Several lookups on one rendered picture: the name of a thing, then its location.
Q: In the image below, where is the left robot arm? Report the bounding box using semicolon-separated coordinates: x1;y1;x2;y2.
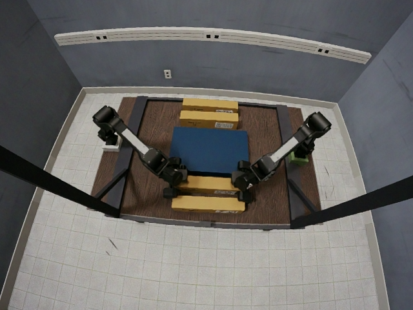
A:
92;105;188;187

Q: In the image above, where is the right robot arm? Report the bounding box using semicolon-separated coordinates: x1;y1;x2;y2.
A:
230;112;332;191

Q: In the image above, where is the yellow cardboard carton side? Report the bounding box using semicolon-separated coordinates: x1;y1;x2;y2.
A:
183;98;238;113
175;176;241;195
180;110;238;130
172;195;245;214

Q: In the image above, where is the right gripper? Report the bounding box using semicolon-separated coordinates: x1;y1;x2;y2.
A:
234;160;252;203

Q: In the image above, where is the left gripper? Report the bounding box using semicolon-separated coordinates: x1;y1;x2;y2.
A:
163;157;181;198

